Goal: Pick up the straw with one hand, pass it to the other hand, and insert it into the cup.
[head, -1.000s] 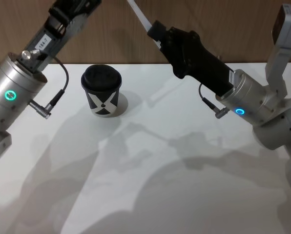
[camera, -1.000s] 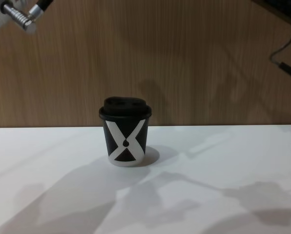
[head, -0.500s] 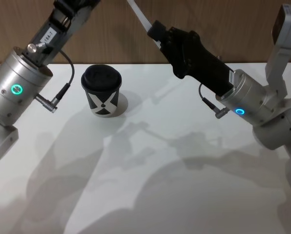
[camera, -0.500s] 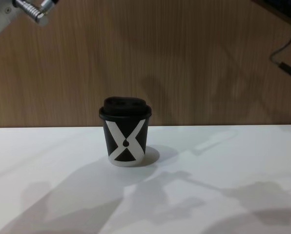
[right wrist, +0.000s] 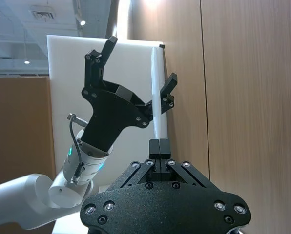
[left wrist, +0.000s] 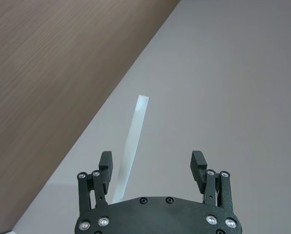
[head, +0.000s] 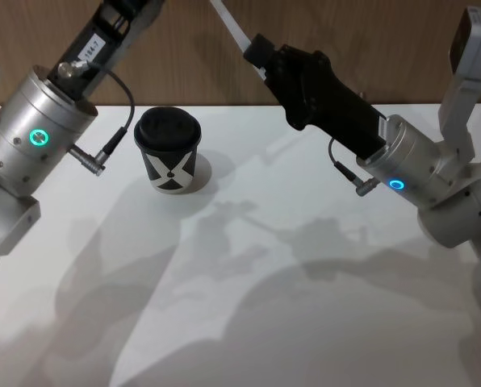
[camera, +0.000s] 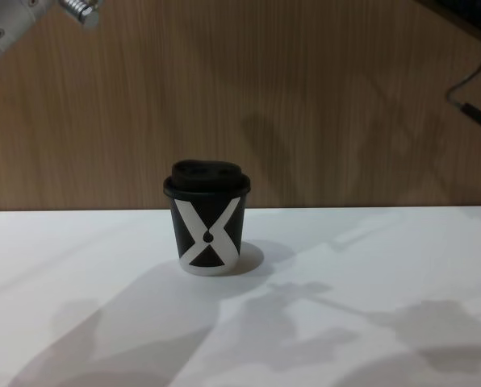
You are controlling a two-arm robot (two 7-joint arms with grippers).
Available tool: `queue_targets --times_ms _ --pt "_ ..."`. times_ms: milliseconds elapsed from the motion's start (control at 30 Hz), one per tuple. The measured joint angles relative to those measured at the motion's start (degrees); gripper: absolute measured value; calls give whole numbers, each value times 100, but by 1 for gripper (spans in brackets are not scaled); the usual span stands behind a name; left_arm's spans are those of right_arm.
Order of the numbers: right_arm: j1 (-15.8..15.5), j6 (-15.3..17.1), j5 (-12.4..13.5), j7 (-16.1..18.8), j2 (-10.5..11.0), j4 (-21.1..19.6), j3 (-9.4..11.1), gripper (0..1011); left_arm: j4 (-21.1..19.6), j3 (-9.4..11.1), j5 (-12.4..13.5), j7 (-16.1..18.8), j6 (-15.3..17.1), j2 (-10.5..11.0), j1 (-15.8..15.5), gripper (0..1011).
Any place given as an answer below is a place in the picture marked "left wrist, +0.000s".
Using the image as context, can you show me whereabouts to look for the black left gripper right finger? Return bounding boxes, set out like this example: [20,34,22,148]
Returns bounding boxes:
[190,150,234,213]

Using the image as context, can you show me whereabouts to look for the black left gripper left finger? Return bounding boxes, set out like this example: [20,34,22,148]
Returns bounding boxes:
[77,151,115,217]

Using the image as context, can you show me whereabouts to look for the white translucent plastic strip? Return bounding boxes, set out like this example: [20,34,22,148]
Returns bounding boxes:
[112,95,150,204]

